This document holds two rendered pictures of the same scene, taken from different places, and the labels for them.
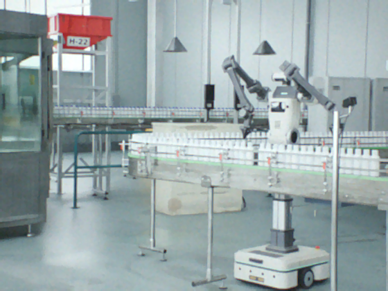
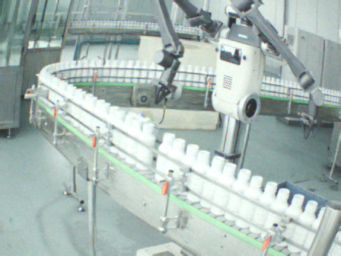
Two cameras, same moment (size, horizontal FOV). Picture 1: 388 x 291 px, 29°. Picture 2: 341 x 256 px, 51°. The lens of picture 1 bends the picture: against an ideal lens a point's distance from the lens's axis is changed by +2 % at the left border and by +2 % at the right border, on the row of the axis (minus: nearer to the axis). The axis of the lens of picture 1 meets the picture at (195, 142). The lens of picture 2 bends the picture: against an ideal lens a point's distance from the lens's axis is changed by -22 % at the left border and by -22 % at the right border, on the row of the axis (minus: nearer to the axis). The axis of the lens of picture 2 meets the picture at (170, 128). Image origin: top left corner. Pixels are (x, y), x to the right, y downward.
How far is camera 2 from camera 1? 3.92 m
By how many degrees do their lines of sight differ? 13
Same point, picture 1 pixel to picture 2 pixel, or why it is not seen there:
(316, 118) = not seen: hidden behind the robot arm
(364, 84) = (320, 41)
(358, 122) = (315, 67)
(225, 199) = (201, 116)
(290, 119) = (247, 78)
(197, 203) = (170, 118)
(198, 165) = (76, 139)
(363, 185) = not seen: outside the picture
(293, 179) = (207, 234)
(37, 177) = (14, 88)
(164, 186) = not seen: hidden behind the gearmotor
